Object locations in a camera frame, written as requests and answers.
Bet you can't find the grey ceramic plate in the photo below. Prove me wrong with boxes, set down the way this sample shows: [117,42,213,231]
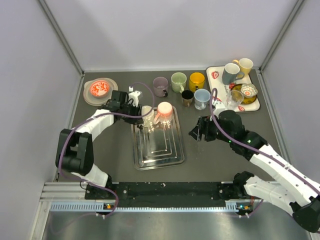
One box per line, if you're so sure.
[83,77,119,106]

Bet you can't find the dark grey tall mug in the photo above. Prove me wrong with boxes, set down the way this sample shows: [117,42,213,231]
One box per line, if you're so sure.
[222,63,245,85]

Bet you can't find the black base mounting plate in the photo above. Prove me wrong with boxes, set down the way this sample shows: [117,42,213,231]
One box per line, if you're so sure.
[84,181,264,208]

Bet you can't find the grey slotted cable duct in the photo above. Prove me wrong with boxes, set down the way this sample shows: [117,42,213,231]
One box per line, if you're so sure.
[49,199,263,213]

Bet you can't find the pale yellow mug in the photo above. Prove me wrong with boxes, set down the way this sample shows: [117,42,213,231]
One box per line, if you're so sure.
[232,58,254,76]

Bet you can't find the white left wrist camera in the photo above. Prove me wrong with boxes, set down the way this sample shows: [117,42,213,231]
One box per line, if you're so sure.
[127,86,143,107]

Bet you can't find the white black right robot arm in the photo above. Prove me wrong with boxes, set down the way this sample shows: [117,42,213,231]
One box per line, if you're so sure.
[188,110,320,233]

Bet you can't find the yellow ceramic bowl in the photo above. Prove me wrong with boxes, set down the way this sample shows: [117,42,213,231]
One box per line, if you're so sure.
[230,84,258,105]

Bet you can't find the silver metal tray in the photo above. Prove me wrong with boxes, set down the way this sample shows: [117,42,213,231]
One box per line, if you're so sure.
[131,107,185,171]

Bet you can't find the red patterned bowl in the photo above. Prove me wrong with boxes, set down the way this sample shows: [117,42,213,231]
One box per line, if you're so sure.
[89,80,110,98]

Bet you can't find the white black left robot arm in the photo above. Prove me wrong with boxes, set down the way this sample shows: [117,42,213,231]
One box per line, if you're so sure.
[55,89,143,199]

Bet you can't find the blue patterned small bowl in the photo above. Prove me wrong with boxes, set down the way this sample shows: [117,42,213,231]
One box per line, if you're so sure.
[240,83,258,98]

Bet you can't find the brown striped small mug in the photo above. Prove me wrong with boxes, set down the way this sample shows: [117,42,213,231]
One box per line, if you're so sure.
[181,90,194,107]

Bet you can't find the light grey ceramic mug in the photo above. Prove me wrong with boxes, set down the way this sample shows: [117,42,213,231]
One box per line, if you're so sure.
[194,89,211,110]

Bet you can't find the cream ceramic mug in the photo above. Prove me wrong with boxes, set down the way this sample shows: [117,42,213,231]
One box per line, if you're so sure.
[141,105,155,128]

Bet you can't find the light green ceramic mug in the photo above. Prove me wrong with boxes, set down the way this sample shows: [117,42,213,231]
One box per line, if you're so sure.
[171,72,187,94]

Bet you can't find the yellow ceramic mug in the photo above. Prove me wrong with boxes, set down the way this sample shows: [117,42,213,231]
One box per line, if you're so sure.
[189,72,205,92]

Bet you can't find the strawberry print white tray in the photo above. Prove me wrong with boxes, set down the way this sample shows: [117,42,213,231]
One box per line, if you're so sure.
[206,66,261,112]

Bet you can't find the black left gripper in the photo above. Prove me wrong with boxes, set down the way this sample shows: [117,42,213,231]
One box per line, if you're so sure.
[120,101,144,125]

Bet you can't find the purple ceramic mug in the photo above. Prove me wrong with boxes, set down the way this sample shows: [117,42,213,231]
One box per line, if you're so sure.
[153,76,169,98]

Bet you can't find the pink ceramic mug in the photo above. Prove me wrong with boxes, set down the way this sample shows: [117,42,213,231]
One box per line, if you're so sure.
[153,101,173,125]

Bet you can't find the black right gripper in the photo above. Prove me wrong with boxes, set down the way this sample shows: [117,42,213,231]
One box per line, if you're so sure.
[188,114,233,144]

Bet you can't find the clear glass cup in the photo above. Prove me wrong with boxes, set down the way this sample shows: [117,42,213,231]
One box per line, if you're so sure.
[226,90,244,110]

